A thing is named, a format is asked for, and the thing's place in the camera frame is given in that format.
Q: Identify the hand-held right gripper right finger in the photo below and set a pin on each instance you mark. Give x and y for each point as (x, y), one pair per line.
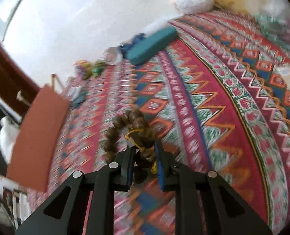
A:
(161, 171)

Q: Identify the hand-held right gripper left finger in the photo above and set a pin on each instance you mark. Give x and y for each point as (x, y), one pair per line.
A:
(129, 169)

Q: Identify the orange cardboard box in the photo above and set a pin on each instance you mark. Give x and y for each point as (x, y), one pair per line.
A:
(37, 139)

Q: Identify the teal glasses case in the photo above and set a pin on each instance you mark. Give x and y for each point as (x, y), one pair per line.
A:
(150, 45)

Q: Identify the teal foil packet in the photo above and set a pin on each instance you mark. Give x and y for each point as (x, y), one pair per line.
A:
(78, 100)

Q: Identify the white plastic cap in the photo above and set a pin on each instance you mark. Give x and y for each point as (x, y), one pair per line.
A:
(75, 91)

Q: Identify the green snack packet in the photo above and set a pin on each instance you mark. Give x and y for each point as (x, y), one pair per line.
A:
(97, 69)

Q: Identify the colourful pom-pom ball toy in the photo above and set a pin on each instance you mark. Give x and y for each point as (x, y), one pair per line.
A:
(82, 68)

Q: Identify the white paper cup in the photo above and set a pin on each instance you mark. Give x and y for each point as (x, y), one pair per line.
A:
(112, 56)

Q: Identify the wooden stick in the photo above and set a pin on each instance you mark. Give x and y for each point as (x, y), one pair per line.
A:
(54, 80)

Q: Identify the white cloth bundle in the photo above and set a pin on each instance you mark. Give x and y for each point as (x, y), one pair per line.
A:
(9, 137)

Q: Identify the blue toy figure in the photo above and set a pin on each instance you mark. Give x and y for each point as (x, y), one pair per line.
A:
(135, 40)

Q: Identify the brown wooden door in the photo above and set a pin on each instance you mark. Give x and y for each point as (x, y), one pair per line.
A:
(7, 78)

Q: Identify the white fluffy pillow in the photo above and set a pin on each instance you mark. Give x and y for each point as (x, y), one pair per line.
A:
(194, 0)

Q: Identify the clear plastic bag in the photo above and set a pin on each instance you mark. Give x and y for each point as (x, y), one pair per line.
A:
(270, 12)

